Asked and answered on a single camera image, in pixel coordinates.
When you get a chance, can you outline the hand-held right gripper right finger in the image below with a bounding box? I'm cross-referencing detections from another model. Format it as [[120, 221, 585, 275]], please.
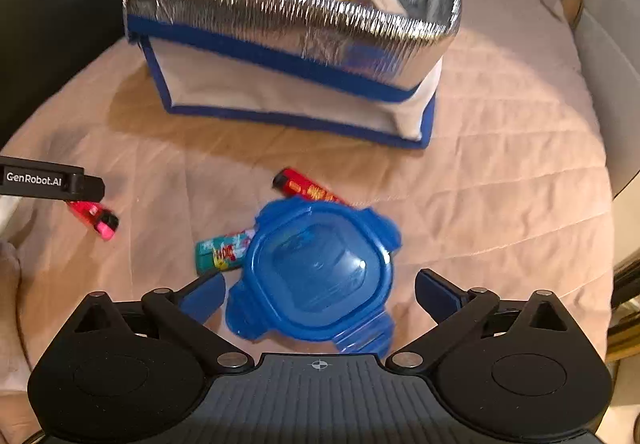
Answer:
[[386, 268, 582, 373]]

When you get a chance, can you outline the silver blue insulated cooler bag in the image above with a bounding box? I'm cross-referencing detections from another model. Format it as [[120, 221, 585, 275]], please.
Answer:
[[122, 0, 462, 151]]

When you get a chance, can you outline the blue plastic container lid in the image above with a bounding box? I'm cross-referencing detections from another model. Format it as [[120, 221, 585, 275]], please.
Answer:
[[225, 197, 404, 356]]

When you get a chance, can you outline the teal printed tube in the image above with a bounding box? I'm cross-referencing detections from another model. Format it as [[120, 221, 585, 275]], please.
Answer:
[[194, 226, 259, 274]]

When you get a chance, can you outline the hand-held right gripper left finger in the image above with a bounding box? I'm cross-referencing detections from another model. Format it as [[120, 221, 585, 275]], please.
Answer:
[[59, 270, 256, 375]]

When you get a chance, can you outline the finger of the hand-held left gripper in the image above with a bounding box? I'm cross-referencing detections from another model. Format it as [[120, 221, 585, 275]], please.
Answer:
[[69, 173, 106, 203]]

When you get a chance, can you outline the red tube with black cap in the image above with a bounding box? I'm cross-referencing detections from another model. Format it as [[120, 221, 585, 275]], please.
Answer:
[[272, 167, 354, 208]]

